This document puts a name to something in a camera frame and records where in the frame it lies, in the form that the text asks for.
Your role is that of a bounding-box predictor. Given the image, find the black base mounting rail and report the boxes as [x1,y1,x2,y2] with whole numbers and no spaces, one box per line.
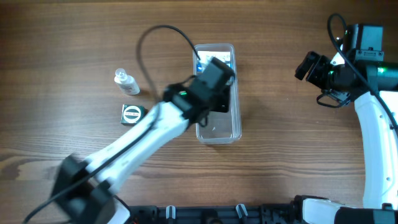
[127,203,301,224]

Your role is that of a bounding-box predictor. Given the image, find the white Calamol lotion bottle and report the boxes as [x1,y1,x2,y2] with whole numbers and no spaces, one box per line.
[114,68,140,95]

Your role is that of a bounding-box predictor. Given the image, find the black left camera cable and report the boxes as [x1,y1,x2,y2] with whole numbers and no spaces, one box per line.
[21,24,203,224]

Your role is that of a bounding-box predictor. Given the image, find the green Zam-Buk ointment box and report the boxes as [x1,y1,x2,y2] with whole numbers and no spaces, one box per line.
[121,105,146,126]

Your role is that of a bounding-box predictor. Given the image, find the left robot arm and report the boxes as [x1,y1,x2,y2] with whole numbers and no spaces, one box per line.
[52,57,236,223]

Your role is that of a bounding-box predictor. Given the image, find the clear plastic container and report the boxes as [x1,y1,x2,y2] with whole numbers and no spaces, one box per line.
[193,43,242,144]

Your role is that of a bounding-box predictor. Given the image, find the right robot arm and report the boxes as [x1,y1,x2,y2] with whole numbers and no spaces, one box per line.
[295,24,397,223]

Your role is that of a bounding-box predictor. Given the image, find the white blue medicine box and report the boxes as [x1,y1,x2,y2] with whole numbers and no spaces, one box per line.
[198,51,231,63]

